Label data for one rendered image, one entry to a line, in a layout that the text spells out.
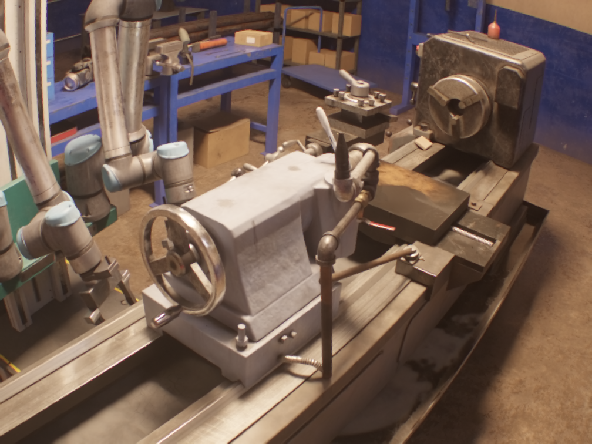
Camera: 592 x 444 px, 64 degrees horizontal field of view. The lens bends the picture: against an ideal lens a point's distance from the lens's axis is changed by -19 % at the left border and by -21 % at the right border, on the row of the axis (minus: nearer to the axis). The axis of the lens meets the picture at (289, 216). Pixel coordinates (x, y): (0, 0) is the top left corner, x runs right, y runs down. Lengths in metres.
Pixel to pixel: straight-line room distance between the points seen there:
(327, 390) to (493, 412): 1.32
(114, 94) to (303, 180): 0.70
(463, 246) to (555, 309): 1.58
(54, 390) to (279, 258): 0.58
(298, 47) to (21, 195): 4.92
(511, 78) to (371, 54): 4.23
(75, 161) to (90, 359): 0.86
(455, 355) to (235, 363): 1.04
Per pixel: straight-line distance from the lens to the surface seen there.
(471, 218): 1.82
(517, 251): 2.71
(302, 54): 6.41
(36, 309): 2.27
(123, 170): 1.66
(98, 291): 1.38
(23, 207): 1.94
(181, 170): 1.60
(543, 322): 3.00
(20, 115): 1.44
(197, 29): 5.33
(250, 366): 1.12
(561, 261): 3.64
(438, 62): 2.42
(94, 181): 1.95
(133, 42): 1.79
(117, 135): 1.66
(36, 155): 1.46
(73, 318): 2.20
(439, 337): 2.05
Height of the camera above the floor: 1.69
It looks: 29 degrees down
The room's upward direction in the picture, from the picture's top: 4 degrees clockwise
